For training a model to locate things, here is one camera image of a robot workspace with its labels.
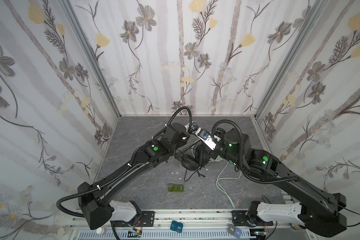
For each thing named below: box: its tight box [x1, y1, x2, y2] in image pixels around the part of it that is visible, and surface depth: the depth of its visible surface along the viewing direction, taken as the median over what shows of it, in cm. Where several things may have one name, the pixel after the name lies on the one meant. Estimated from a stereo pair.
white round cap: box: [96, 227, 105, 235], surface depth 69 cm
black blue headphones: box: [174, 144, 210, 171], surface depth 70 cm
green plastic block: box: [168, 183, 184, 192], surface depth 84 cm
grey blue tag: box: [227, 223, 242, 239], surface depth 71 cm
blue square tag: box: [170, 220, 184, 233], surface depth 72 cm
